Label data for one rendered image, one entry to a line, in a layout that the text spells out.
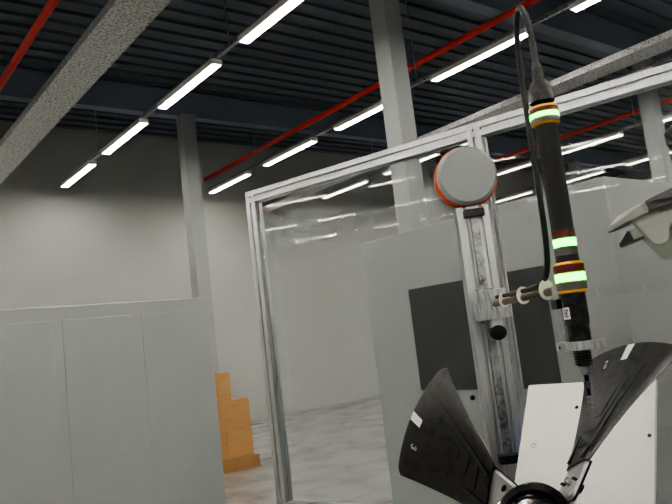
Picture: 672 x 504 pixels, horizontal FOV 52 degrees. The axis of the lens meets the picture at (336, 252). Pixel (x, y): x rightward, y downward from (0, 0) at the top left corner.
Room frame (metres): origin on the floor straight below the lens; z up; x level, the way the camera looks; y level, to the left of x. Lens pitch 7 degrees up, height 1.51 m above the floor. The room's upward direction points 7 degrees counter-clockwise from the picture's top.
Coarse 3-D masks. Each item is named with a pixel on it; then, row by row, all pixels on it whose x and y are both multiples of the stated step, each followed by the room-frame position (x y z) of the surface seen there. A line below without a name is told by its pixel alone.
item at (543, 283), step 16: (528, 16) 1.01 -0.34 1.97; (528, 32) 1.01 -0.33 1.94; (528, 112) 1.09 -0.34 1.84; (528, 128) 1.09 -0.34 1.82; (544, 208) 1.10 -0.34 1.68; (544, 224) 1.10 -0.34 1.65; (544, 240) 1.10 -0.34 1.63; (544, 256) 1.11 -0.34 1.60; (544, 272) 1.12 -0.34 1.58; (528, 288) 1.24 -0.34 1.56; (544, 288) 1.14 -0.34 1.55
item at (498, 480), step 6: (492, 474) 1.15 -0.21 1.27; (498, 474) 1.13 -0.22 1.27; (492, 480) 1.15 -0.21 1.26; (498, 480) 1.14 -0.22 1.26; (504, 480) 1.12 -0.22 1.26; (492, 486) 1.15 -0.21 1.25; (498, 486) 1.14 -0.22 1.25; (510, 486) 1.11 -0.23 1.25; (492, 492) 1.16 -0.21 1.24; (498, 492) 1.14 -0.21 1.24; (504, 492) 1.13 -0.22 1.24; (492, 498) 1.16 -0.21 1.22; (498, 498) 1.15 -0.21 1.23
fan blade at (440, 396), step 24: (432, 384) 1.30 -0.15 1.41; (432, 408) 1.28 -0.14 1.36; (456, 408) 1.23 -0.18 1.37; (408, 432) 1.33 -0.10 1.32; (432, 432) 1.27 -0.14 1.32; (456, 432) 1.22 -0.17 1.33; (408, 456) 1.33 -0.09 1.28; (432, 456) 1.28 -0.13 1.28; (456, 456) 1.22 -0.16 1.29; (480, 456) 1.17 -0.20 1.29; (432, 480) 1.28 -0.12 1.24; (456, 480) 1.23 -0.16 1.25; (480, 480) 1.17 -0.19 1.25
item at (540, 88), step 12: (540, 72) 1.00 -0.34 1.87; (540, 84) 0.99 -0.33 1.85; (540, 96) 0.99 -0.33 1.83; (552, 96) 0.99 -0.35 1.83; (564, 300) 1.00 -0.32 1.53; (576, 300) 0.99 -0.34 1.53; (564, 312) 1.01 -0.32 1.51; (576, 312) 0.99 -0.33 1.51; (588, 312) 1.00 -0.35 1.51; (576, 324) 0.99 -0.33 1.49; (588, 324) 1.00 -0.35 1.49; (576, 336) 0.99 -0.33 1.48; (588, 336) 0.99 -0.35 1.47; (576, 360) 1.01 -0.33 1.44; (588, 360) 1.00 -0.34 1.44
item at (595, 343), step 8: (552, 288) 1.05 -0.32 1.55; (552, 296) 1.06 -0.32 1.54; (560, 296) 1.03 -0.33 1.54; (552, 304) 1.05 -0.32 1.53; (560, 304) 1.03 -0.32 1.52; (560, 312) 1.03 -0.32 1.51; (560, 320) 1.04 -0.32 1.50; (560, 344) 1.00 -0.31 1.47; (568, 344) 0.98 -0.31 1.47; (576, 344) 0.98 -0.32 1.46; (584, 344) 0.97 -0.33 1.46; (592, 344) 0.97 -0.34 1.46; (600, 344) 0.98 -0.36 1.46
